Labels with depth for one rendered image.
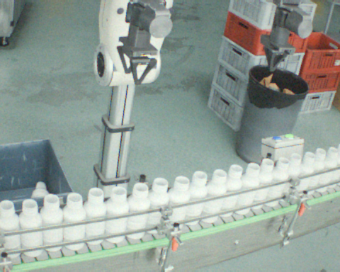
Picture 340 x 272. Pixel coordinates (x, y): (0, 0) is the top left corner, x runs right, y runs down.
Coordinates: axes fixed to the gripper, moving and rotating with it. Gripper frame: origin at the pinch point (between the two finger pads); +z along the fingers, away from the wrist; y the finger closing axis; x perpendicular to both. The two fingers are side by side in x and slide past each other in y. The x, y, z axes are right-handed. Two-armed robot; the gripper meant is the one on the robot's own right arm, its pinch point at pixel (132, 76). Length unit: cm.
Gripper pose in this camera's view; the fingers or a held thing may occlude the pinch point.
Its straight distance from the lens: 124.5
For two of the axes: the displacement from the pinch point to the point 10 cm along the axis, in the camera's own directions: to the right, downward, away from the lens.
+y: 4.5, 5.3, -7.2
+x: 8.8, -1.2, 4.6
